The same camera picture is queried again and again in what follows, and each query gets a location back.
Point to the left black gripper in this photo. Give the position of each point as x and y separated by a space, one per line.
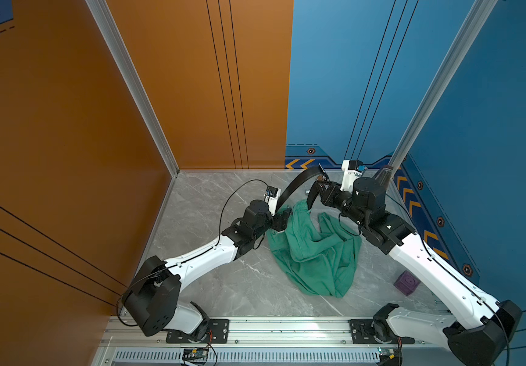
279 220

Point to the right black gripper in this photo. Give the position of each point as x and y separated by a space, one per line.
328 197

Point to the black belt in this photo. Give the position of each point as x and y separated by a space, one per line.
314 172

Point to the green trousers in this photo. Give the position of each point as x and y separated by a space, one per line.
320 260

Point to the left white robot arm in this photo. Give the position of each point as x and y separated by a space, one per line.
152 298

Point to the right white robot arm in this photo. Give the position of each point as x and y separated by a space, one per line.
478 327

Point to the brown wooden metronome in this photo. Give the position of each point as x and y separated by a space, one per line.
384 176

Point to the purple cube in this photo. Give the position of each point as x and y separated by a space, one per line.
407 283

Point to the left green circuit board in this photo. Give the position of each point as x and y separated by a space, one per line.
195 355

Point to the green circuit board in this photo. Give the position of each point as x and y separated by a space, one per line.
390 357
195 355

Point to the right green circuit board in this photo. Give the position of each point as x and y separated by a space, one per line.
390 357

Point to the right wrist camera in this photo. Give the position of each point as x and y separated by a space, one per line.
352 169

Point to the aluminium mounting rail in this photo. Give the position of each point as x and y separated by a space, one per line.
264 341

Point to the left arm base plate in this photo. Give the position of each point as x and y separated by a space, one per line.
212 331

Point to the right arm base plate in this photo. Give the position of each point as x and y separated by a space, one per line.
371 332

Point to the right aluminium corner post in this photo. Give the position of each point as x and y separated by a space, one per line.
467 34

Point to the aluminium corner post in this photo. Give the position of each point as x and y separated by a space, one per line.
110 32
467 34

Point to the left aluminium corner post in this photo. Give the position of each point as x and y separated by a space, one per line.
110 32

